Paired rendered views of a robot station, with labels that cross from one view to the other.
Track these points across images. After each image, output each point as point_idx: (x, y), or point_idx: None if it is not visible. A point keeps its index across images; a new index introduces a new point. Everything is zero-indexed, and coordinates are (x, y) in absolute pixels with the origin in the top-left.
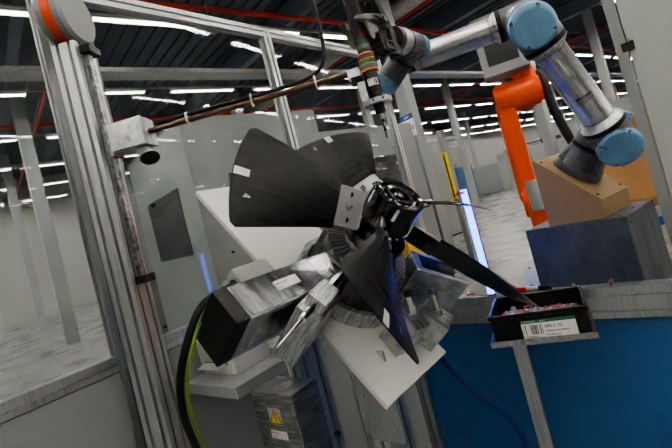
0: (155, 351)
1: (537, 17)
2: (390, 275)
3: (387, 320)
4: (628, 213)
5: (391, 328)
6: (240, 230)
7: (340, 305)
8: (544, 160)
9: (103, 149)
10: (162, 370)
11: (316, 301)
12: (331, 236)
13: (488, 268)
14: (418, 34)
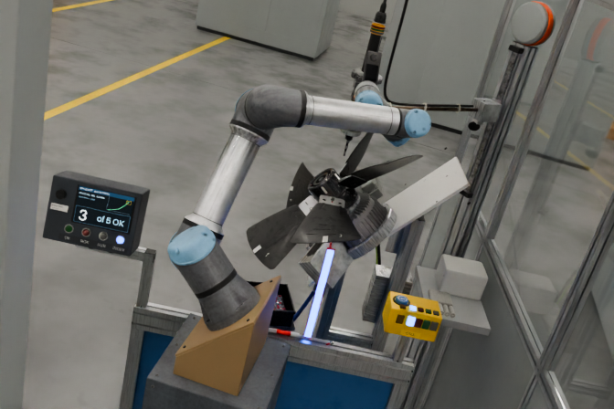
0: (452, 230)
1: None
2: (302, 190)
3: (291, 189)
4: (185, 323)
5: (290, 192)
6: (419, 183)
7: None
8: (269, 288)
9: None
10: (450, 242)
11: None
12: (359, 194)
13: (269, 216)
14: (357, 93)
